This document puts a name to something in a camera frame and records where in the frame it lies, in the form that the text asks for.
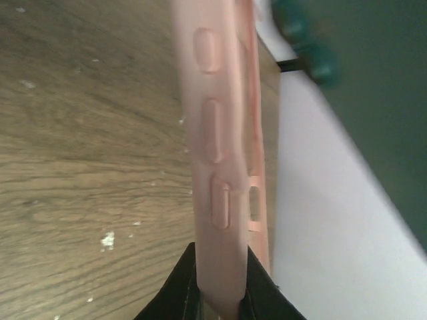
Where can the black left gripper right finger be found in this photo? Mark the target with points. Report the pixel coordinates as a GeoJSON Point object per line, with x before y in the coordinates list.
{"type": "Point", "coordinates": [263, 300]}

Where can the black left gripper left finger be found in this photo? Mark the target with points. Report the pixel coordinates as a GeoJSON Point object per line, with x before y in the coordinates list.
{"type": "Point", "coordinates": [179, 297]}

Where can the pink phone case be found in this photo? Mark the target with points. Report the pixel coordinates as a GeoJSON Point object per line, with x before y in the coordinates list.
{"type": "Point", "coordinates": [217, 59]}

